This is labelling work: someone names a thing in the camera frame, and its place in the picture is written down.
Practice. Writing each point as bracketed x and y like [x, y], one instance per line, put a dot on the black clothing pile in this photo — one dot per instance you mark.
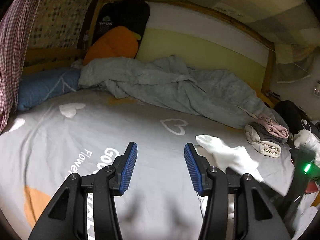
[290, 115]

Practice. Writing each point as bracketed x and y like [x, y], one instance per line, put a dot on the red checked curtain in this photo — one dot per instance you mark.
[15, 42]

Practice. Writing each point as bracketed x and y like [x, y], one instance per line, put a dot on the black printed pillow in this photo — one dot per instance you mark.
[125, 12]

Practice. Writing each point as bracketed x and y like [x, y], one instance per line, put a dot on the white wall socket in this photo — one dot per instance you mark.
[317, 90]

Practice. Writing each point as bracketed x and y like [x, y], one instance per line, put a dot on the pink folded garment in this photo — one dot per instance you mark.
[275, 130]

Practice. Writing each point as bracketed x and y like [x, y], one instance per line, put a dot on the pastel patchwork canopy sheet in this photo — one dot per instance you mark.
[250, 0]

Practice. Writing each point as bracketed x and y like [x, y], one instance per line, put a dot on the cream folded garment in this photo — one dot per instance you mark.
[267, 150]

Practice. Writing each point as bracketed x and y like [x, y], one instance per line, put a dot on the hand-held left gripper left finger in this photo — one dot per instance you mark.
[128, 170]

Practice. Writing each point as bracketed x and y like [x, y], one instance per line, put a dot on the grey folded garment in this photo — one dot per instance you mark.
[262, 132]

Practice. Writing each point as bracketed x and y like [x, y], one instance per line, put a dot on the orange carrot plush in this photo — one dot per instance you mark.
[112, 42]

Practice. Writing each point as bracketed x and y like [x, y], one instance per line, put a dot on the blue bolster pillow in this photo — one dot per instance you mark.
[42, 87]

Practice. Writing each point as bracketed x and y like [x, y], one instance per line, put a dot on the grey-green blanket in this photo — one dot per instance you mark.
[175, 87]

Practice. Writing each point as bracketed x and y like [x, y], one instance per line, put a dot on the brown patterned hanging cloth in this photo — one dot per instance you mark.
[57, 17]

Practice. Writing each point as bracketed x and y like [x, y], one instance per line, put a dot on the white mesh net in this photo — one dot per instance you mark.
[295, 72]

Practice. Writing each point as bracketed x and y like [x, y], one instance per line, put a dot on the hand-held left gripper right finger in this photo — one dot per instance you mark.
[192, 170]

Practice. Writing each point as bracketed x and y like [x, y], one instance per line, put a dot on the white printed t-shirt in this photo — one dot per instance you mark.
[232, 157]

